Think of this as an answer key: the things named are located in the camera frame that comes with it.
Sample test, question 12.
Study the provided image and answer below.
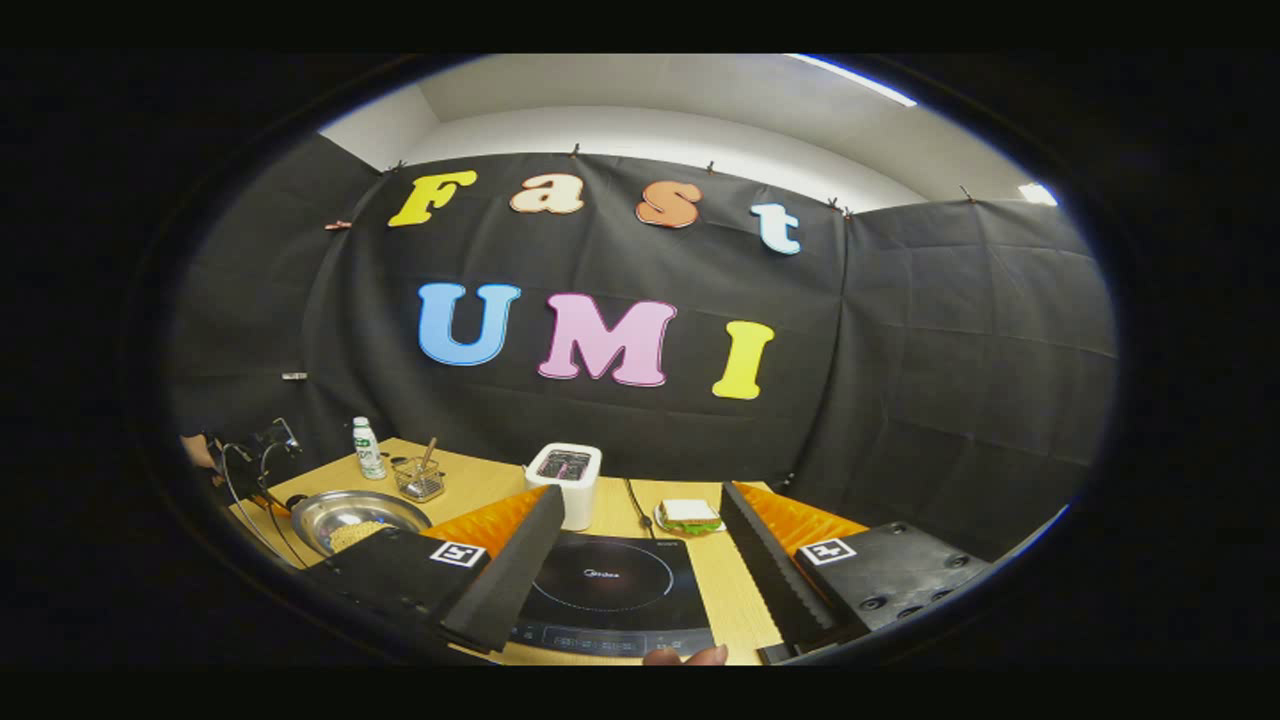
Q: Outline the white plate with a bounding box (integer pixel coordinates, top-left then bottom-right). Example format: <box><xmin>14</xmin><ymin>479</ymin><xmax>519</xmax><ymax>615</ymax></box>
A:
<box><xmin>653</xmin><ymin>505</ymin><xmax>728</xmax><ymax>537</ymax></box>

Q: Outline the long ceiling light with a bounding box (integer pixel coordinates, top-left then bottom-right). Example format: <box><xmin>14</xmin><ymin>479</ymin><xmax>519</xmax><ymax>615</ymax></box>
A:
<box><xmin>785</xmin><ymin>54</ymin><xmax>918</xmax><ymax>108</ymax></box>

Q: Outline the black power cable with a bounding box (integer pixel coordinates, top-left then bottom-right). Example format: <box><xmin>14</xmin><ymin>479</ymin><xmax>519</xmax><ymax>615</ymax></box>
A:
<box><xmin>624</xmin><ymin>478</ymin><xmax>659</xmax><ymax>542</ymax></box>

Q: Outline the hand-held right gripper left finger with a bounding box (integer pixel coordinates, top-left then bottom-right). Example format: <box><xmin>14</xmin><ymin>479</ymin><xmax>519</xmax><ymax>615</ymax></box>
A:
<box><xmin>300</xmin><ymin>485</ymin><xmax>567</xmax><ymax>656</ymax></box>

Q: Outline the pile of yellow soybeans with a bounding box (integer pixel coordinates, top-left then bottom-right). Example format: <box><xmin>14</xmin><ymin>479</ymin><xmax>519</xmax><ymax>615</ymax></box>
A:
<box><xmin>328</xmin><ymin>521</ymin><xmax>387</xmax><ymax>554</ymax></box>

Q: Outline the white bottle with green label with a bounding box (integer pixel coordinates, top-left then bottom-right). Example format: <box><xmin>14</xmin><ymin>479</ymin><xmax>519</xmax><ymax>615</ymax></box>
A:
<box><xmin>352</xmin><ymin>417</ymin><xmax>388</xmax><ymax>481</ymax></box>

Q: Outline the wire mesh basket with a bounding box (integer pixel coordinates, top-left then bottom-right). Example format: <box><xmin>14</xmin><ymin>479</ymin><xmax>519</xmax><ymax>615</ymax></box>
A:
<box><xmin>392</xmin><ymin>456</ymin><xmax>447</xmax><ymax>503</ymax></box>

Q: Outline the thin grey cable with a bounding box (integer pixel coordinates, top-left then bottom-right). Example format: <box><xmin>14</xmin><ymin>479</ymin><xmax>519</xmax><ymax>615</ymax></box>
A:
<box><xmin>221</xmin><ymin>443</ymin><xmax>307</xmax><ymax>570</ymax></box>

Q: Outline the white toaster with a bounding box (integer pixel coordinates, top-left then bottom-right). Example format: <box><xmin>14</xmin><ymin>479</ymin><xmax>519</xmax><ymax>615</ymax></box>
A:
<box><xmin>524</xmin><ymin>443</ymin><xmax>603</xmax><ymax>532</ymax></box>

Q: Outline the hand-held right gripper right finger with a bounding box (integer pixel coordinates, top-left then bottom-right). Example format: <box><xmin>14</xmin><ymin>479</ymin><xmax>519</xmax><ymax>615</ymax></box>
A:
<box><xmin>720</xmin><ymin>480</ymin><xmax>993</xmax><ymax>661</ymax></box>

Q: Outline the steel pot with black handles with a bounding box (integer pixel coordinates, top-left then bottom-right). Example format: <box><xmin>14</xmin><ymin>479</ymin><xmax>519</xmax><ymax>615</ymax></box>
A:
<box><xmin>290</xmin><ymin>489</ymin><xmax>434</xmax><ymax>558</ymax></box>

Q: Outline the black induction cooktop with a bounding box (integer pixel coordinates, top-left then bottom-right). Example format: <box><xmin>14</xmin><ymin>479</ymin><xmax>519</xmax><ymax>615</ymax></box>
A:
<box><xmin>510</xmin><ymin>531</ymin><xmax>717</xmax><ymax>659</ymax></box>

